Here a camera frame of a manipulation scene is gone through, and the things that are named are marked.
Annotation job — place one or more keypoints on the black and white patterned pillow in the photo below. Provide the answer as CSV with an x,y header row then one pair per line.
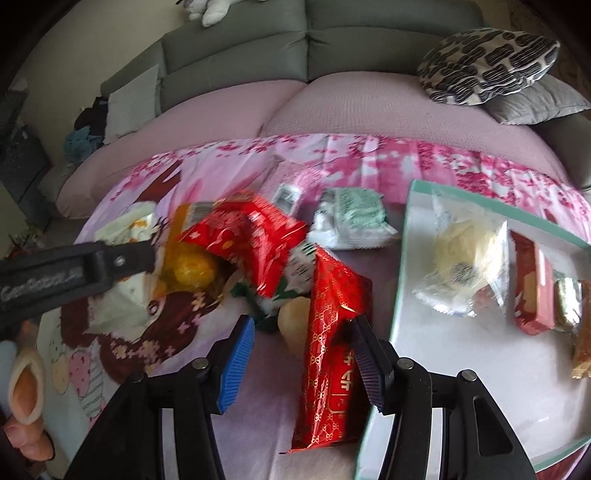
x,y
485,64

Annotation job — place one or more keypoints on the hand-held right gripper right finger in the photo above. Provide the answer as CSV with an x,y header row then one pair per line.
x,y
367,364

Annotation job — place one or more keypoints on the dark clothes pile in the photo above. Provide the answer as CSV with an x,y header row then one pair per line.
x,y
90,115

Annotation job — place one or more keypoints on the red crinkly snack packet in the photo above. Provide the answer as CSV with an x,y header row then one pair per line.
x,y
244,240

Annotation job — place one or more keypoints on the white box with teal rim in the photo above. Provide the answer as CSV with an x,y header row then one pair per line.
x,y
461,369

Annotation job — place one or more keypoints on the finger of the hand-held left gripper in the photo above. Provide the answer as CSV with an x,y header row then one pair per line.
x,y
124,263

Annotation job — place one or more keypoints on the teal cloth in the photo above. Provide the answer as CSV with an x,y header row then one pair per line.
x,y
78,143

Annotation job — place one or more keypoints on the orange translucent pastry packet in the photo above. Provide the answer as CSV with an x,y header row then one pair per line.
x,y
189,270

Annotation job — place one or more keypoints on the printed cartoon blanket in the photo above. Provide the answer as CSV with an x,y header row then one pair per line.
x,y
360,157

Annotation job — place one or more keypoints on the plain red snack packet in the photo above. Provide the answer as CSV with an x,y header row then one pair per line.
x,y
531,286

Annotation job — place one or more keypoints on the pale grey pillow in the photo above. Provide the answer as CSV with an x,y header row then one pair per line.
x,y
131,104

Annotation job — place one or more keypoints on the long red gold patterned packet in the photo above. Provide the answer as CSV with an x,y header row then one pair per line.
x,y
323,369

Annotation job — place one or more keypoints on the cream snack packet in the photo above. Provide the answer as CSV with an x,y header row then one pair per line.
x,y
122,226

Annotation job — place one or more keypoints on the dark cabinet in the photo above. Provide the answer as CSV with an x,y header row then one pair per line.
x,y
23,157

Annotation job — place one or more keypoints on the clear packet with round pastry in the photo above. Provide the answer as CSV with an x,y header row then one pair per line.
x,y
461,249

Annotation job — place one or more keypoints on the small round pale pastry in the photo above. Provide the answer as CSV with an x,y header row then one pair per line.
x,y
293,323

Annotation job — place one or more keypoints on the grey-green sofa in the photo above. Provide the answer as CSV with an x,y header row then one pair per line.
x,y
231,46

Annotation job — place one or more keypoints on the green-edged packet with yellow pastry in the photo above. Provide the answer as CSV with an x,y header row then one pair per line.
x,y
568,302

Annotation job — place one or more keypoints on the pale green snack packet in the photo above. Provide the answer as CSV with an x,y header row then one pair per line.
x,y
355,217

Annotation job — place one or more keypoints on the pink sofa cover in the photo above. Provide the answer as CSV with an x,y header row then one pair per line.
x,y
369,106

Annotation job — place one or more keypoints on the grey white plush toy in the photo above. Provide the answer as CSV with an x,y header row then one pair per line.
x,y
212,11

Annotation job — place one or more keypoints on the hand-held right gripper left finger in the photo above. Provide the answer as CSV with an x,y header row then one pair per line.
x,y
235,364

